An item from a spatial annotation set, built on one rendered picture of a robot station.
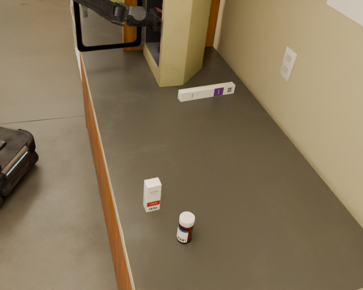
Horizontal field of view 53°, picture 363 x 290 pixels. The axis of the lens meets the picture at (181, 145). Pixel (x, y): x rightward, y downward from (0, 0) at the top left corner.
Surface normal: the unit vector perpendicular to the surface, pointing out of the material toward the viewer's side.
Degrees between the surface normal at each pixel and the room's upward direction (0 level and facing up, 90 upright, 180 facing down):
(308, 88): 90
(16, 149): 0
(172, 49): 90
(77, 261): 0
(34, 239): 0
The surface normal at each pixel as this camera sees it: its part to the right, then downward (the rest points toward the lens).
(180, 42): 0.30, 0.63
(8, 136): 0.10, -0.76
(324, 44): -0.95, 0.12
